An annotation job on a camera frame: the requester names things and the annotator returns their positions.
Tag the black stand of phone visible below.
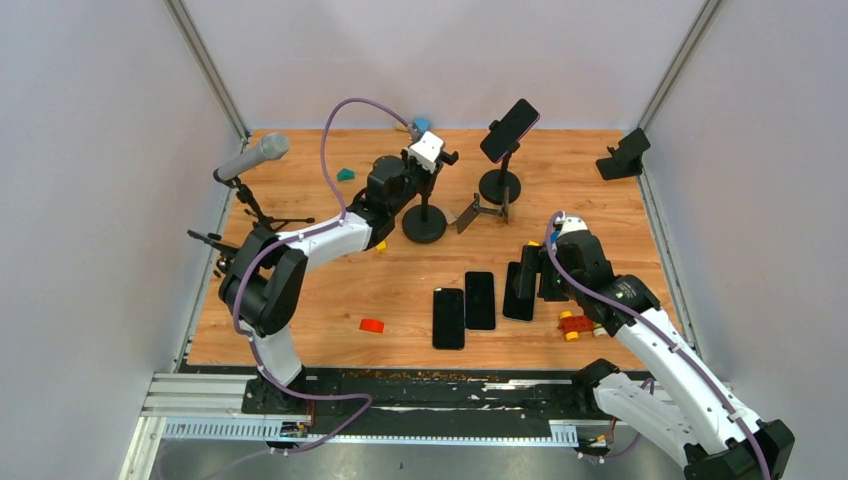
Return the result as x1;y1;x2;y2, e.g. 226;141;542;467
402;191;447;244

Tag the black phone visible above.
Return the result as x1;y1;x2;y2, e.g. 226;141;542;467
502;262;535;322
432;288;465;350
464;271;496;331

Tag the black desk phone stand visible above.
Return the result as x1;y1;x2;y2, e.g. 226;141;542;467
596;128;651;181

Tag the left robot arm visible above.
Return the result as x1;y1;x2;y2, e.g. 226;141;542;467
218;148;459;413

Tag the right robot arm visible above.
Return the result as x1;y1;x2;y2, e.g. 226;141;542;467
511;229;795;479

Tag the black round pole stand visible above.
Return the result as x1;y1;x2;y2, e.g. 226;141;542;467
479;142;521;205

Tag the purple-edged phone on pole stand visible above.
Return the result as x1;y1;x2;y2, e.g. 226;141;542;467
480;98;540;163

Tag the black microphone tripod stand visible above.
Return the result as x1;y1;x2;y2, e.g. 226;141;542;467
228;176;317;233

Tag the red lego toy car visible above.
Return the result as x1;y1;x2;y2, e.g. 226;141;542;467
558;311;608;342

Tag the beige wooden block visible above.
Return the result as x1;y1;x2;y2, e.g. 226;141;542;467
441;207;457;225

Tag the blue triangular block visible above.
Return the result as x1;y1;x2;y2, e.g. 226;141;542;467
411;117;430;133

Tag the teal triangular block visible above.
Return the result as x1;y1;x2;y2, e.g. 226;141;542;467
336;168;355;182

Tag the grey microphone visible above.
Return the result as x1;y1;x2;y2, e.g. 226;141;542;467
213;132;290;184

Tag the orange red block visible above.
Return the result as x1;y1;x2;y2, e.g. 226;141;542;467
359;318;385;334

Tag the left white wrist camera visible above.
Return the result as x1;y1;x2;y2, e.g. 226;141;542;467
404;131;445;174

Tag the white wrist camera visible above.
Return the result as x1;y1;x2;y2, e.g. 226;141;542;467
545;211;588;245
404;131;445;174

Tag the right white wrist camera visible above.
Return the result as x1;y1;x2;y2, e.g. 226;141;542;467
545;211;588;245

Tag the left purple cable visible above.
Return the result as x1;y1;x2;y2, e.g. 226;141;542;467
158;97;415;480

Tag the purple cable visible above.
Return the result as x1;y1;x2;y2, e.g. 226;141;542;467
543;210;773;480
158;97;415;480

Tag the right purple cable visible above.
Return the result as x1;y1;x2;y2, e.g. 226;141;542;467
543;210;773;480

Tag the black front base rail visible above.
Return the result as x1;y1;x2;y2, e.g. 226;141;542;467
180;365;611;438

